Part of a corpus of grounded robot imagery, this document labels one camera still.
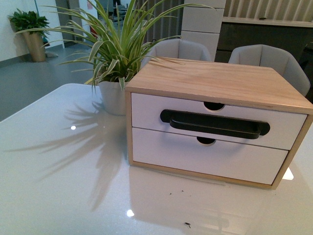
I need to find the right grey armchair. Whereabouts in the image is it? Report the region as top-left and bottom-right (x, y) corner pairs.
(228, 45), (311, 96)

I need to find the background potted green plant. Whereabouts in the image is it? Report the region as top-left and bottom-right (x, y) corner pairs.
(8, 9), (49, 35)

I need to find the grey armchair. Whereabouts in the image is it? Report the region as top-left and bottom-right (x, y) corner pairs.
(228, 45), (311, 96)
(140, 39), (213, 68)

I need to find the left grey armchair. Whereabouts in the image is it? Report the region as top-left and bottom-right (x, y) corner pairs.
(140, 39), (213, 68)

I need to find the dark reception counter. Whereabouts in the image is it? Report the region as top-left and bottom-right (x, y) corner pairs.
(214, 16), (313, 67)

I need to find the white drawer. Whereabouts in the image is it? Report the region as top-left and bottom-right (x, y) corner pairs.
(133, 128), (288, 185)
(131, 93), (307, 150)

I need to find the black drawer handle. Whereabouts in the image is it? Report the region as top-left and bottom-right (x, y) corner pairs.
(160, 109), (270, 140)

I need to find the gold tall floor planter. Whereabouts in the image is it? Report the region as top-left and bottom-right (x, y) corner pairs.
(22, 32), (46, 62)

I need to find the white plant pot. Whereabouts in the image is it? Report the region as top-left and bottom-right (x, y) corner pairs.
(98, 81), (126, 116)

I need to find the green spider plant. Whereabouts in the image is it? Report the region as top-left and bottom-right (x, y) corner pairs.
(15, 0), (217, 94)

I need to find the white square pillar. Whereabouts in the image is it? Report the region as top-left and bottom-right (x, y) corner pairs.
(181, 0), (226, 59)

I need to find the wooden two-drawer cabinet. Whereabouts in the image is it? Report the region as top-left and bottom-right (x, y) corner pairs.
(125, 58), (313, 189)

